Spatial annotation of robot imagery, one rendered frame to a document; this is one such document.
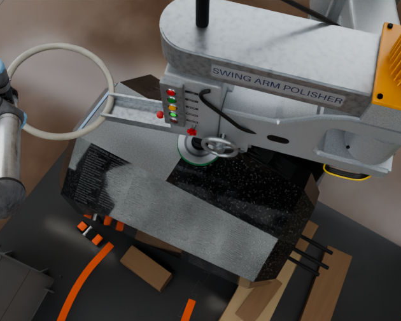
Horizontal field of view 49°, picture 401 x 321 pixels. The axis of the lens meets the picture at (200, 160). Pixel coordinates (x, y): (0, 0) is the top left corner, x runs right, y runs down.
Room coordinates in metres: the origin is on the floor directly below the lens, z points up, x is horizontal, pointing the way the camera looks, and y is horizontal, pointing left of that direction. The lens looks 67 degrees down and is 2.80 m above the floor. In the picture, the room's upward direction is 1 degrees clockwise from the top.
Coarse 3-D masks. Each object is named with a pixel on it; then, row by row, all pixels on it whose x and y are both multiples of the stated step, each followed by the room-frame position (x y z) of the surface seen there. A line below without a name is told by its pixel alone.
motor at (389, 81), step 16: (384, 32) 0.85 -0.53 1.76; (400, 32) 0.85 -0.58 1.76; (384, 48) 0.79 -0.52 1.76; (400, 48) 0.73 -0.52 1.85; (384, 64) 0.74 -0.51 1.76; (400, 64) 0.69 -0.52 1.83; (384, 80) 0.69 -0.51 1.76; (400, 80) 0.68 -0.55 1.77; (384, 96) 0.63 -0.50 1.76; (400, 96) 0.64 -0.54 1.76
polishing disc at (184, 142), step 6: (180, 138) 0.91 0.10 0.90; (186, 138) 0.91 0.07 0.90; (180, 144) 0.88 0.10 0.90; (186, 144) 0.88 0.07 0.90; (180, 150) 0.84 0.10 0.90; (186, 150) 0.84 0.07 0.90; (192, 150) 0.84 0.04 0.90; (198, 150) 0.85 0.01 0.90; (204, 150) 0.85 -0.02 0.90; (186, 156) 0.81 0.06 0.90; (192, 156) 0.82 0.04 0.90; (198, 156) 0.82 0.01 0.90; (204, 156) 0.82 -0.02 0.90; (210, 156) 0.82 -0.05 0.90; (216, 156) 0.82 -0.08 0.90; (192, 162) 0.79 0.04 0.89; (198, 162) 0.78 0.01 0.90; (204, 162) 0.78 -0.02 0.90
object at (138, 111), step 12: (120, 96) 1.03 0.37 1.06; (132, 96) 1.03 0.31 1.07; (120, 108) 0.99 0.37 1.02; (132, 108) 0.99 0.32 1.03; (144, 108) 0.99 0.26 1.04; (156, 108) 0.98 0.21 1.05; (108, 120) 0.93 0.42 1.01; (120, 120) 0.92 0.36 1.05; (132, 120) 0.90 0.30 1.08; (144, 120) 0.90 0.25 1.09; (156, 120) 0.92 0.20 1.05
